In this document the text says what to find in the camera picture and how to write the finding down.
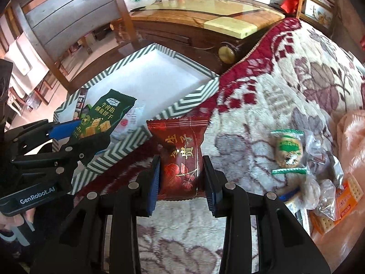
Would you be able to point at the clear plastic bag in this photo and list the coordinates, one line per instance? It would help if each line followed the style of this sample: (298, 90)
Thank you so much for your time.
(318, 148)

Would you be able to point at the white cloth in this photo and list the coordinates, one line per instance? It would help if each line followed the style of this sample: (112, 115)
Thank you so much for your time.
(25, 62)

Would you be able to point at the white snack packet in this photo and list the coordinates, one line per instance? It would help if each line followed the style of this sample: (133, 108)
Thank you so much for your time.
(129, 120)

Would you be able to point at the red bag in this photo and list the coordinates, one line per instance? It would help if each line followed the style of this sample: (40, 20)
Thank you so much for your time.
(290, 2)

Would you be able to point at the green biscuit packet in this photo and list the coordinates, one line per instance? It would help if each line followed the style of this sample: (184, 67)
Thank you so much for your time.
(105, 111)

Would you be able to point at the white packet blue ends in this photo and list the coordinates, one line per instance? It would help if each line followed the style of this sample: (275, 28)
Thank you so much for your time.
(290, 198)

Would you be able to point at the floral fleece blanket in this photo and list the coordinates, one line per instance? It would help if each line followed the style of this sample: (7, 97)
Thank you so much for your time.
(256, 91)

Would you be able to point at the pink quilt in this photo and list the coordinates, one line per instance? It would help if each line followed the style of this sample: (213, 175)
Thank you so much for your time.
(350, 131)

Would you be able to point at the striped cardboard box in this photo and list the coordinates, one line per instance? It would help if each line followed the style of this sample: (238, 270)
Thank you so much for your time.
(159, 71)

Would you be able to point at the clear zip bag of crackers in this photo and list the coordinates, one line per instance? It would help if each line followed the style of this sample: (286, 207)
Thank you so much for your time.
(312, 191)

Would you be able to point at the silver foil packet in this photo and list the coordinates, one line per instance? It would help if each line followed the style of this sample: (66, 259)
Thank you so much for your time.
(336, 169)

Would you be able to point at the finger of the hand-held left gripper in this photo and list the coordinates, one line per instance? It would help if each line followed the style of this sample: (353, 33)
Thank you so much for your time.
(85, 151)
(64, 128)

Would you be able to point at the orange cracker packet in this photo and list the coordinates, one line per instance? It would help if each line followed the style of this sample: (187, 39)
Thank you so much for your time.
(322, 223)
(348, 195)

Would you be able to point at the green rice cracker packet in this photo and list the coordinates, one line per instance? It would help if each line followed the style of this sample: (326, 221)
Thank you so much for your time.
(288, 148)

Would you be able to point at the person's left hand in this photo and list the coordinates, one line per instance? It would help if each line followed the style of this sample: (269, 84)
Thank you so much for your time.
(14, 221)

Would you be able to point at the wooden chair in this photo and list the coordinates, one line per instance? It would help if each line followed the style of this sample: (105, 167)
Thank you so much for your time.
(65, 11)

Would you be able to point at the white printed box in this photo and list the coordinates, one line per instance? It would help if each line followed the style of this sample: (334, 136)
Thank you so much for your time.
(319, 14)

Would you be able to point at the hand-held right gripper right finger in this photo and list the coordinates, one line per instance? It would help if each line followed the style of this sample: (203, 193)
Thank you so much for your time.
(211, 182)

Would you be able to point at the white plastic bag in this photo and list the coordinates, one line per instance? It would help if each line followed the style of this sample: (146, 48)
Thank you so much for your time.
(139, 1)

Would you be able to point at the dark brown snack packet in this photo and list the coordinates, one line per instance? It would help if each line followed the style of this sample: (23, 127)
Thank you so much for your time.
(81, 102)

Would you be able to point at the marble top wooden table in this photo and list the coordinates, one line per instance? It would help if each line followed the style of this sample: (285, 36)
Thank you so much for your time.
(199, 14)

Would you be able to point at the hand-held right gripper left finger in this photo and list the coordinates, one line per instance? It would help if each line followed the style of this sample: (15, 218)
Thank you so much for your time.
(155, 182)

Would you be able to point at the red snack packet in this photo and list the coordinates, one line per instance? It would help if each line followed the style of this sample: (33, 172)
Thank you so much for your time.
(179, 148)

